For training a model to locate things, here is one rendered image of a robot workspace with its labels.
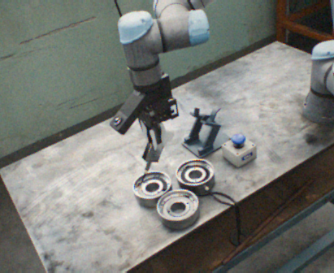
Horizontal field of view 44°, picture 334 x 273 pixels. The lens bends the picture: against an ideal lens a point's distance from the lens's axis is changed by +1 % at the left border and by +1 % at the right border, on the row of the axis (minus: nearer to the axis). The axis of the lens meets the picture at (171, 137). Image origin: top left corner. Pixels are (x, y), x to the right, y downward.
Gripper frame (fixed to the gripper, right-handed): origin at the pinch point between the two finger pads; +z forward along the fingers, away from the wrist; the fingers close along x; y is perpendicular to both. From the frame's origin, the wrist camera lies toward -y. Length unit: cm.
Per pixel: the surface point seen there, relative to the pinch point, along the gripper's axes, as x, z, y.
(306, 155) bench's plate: -18.2, 13.2, 37.5
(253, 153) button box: -9.4, 11.0, 25.6
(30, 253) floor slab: 82, 93, -42
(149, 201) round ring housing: -6.2, 10.2, -7.1
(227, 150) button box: -5.3, 9.0, 19.9
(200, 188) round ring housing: -10.8, 10.4, 5.8
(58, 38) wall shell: 155, 24, 24
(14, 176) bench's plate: 34.4, 12.9, -33.0
